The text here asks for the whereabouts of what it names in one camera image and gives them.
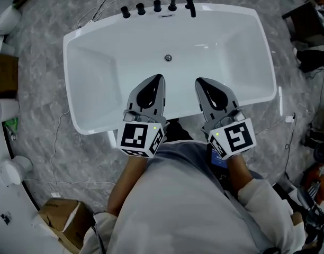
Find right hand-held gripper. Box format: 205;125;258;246
194;77;257;161

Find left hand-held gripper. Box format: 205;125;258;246
116;74;170;159

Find person's left forearm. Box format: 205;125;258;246
106;154;149;217

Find person's right forearm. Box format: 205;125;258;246
226;152;255;193

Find white bathtub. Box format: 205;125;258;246
62;3;278;136

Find brown cardboard box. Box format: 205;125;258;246
37;198;93;251

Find person's black trousers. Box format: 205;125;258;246
164;119;195;143

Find blue screen phone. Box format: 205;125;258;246
211;148;229;169

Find black curved faucet spout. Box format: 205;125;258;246
167;0;197;19

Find person's pale sweatshirt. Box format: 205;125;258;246
82;140;308;254

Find dark wooden table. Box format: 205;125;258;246
281;1;324;48

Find orange case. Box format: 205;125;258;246
303;165;324;204

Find green plastic bag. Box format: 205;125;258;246
4;117;20;135

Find closed cardboard box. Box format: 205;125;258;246
0;53;19;101

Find black equipment bundle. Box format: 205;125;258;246
296;186;324;248

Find white display platform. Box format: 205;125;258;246
0;0;59;254

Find black adapter cable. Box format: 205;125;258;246
283;112;298;181

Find white power strip cord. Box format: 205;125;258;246
76;0;126;29

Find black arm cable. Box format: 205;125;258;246
90;225;107;254

